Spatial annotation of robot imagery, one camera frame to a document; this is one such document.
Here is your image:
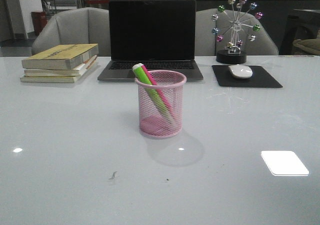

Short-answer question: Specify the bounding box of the red bin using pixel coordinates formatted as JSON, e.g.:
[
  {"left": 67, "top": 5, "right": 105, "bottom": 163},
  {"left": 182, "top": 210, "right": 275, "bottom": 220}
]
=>
[{"left": 31, "top": 11, "right": 47, "bottom": 36}]

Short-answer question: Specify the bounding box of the cream book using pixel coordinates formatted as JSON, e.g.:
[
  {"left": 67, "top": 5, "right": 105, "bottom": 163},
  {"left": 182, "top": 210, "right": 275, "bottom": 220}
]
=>
[
  {"left": 20, "top": 62, "right": 97, "bottom": 84},
  {"left": 24, "top": 55, "right": 98, "bottom": 77}
]

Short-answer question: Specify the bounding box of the bottom cream book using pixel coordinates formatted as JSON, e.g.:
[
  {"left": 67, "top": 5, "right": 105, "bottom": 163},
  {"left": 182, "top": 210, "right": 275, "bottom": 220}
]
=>
[{"left": 20, "top": 62, "right": 97, "bottom": 84}]

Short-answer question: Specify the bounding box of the left grey armchair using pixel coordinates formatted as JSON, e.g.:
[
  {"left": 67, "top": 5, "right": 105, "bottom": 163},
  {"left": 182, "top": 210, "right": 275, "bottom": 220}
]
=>
[{"left": 31, "top": 7, "right": 111, "bottom": 57}]

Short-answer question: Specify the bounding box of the middle cream book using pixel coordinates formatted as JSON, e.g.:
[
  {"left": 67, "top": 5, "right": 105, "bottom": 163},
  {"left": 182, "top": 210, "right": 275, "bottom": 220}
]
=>
[{"left": 24, "top": 55, "right": 98, "bottom": 77}]

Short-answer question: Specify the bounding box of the grey armchair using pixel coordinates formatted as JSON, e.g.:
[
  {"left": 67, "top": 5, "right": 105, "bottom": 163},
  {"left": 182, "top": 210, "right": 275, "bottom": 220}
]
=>
[
  {"left": 194, "top": 8, "right": 279, "bottom": 56},
  {"left": 31, "top": 7, "right": 111, "bottom": 57}
]

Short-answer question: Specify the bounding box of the white computer mouse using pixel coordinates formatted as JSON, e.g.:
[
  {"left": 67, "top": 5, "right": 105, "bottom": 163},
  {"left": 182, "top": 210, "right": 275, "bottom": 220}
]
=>
[{"left": 228, "top": 64, "right": 253, "bottom": 79}]

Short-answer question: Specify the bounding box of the dark side table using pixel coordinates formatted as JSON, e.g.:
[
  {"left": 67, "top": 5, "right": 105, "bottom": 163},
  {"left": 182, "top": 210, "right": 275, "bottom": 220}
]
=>
[{"left": 279, "top": 9, "right": 320, "bottom": 55}]

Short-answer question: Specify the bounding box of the top yellow book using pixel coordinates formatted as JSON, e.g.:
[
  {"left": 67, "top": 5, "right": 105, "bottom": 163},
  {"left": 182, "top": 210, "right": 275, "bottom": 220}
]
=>
[{"left": 21, "top": 43, "right": 99, "bottom": 70}]

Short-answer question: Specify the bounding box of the green highlighter pen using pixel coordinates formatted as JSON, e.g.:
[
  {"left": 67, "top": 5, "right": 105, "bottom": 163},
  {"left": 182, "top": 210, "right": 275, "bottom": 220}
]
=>
[{"left": 132, "top": 63, "right": 175, "bottom": 125}]

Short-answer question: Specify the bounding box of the right grey armchair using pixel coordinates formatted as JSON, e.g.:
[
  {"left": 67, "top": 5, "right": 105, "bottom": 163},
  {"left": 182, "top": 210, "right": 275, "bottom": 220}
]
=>
[{"left": 194, "top": 8, "right": 279, "bottom": 56}]

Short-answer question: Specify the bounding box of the pink highlighter pen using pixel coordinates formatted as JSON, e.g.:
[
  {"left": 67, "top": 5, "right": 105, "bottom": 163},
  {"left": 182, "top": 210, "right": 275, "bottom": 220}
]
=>
[{"left": 141, "top": 64, "right": 174, "bottom": 116}]

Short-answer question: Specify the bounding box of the pink mesh pen holder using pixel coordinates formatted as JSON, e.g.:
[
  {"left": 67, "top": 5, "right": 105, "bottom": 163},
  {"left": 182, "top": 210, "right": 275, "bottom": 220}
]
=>
[{"left": 135, "top": 70, "right": 187, "bottom": 139}]

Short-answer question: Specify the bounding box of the dark grey laptop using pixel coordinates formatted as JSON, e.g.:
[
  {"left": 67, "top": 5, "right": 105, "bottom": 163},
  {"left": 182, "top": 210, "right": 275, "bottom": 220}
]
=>
[{"left": 97, "top": 0, "right": 203, "bottom": 82}]

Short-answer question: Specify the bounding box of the black mouse pad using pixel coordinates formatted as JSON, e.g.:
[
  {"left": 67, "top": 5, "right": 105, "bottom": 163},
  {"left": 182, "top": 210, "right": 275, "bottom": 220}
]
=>
[{"left": 211, "top": 64, "right": 284, "bottom": 89}]

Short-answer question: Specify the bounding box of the ferris wheel desk ornament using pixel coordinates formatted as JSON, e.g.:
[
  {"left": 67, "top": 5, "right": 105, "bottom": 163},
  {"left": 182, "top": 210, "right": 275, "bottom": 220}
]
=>
[{"left": 211, "top": 0, "right": 261, "bottom": 65}]

